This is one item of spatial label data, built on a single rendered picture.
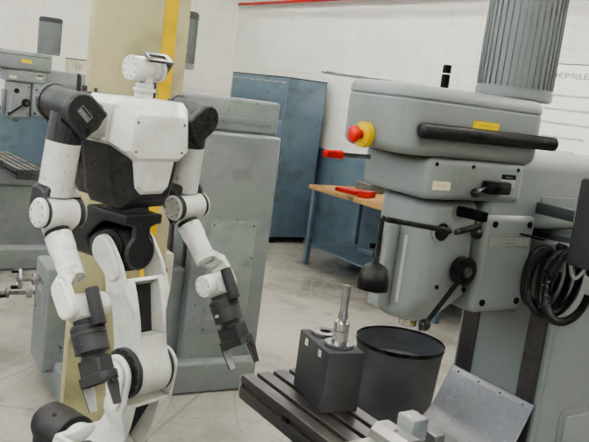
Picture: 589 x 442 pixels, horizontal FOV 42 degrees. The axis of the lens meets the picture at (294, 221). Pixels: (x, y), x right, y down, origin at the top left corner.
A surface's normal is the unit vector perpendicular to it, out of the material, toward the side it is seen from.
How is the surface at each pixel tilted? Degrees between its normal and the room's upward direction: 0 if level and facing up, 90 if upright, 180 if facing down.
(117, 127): 85
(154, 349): 67
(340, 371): 90
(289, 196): 90
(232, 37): 90
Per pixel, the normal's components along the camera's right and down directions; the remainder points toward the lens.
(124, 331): -0.63, 0.05
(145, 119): 0.77, 0.20
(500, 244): 0.54, 0.21
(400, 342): -0.20, 0.07
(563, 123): -0.83, -0.01
